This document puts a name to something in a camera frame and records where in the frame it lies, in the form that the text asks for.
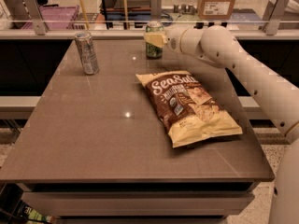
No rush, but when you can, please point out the glass railing with metal posts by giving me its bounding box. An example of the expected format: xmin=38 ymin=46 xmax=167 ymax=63
xmin=0 ymin=0 xmax=299 ymax=40

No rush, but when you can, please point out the brown table with drawers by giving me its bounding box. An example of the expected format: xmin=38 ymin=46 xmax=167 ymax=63
xmin=0 ymin=40 xmax=274 ymax=224

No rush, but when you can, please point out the purple plastic crate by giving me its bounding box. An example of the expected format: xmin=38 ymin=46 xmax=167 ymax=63
xmin=21 ymin=5 xmax=80 ymax=31

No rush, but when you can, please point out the silver slim can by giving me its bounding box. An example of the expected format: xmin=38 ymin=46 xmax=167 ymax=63
xmin=75 ymin=31 xmax=99 ymax=75

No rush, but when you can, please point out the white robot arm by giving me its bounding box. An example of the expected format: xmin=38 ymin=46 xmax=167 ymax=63
xmin=144 ymin=25 xmax=299 ymax=224

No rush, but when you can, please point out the sea salt chips bag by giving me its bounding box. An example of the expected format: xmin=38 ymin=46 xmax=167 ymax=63
xmin=136 ymin=71 xmax=242 ymax=148

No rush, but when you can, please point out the green soda can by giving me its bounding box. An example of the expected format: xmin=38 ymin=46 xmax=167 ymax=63
xmin=146 ymin=21 xmax=163 ymax=59

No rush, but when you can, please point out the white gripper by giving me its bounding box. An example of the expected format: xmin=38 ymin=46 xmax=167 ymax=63
xmin=144 ymin=27 xmax=187 ymax=53

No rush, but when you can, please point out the yellow broom handle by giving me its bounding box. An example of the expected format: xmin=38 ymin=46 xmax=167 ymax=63
xmin=79 ymin=0 xmax=90 ymax=30

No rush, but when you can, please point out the blue bin under cart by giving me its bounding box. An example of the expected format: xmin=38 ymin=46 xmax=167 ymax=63
xmin=106 ymin=11 xmax=174 ymax=28

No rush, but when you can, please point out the cardboard box with label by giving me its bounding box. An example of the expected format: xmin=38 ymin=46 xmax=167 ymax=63
xmin=197 ymin=0 xmax=235 ymax=20

